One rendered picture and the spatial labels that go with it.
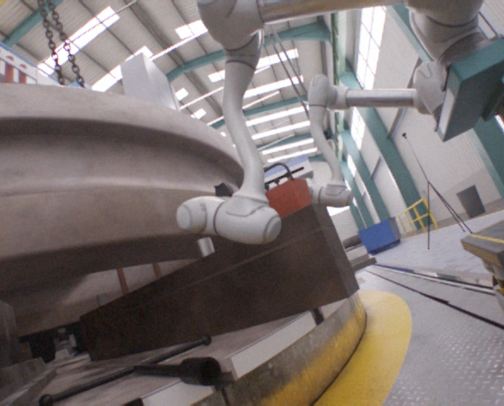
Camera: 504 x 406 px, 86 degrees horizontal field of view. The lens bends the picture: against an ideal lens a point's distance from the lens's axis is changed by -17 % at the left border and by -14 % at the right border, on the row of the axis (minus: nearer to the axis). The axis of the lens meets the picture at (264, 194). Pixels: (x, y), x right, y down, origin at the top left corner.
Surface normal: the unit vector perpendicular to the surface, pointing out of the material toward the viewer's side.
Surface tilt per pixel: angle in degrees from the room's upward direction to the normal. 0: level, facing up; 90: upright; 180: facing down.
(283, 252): 90
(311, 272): 90
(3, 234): 90
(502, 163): 90
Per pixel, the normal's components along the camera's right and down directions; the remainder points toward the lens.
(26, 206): 0.55, -0.42
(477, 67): -0.44, -0.09
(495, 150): -0.22, -0.19
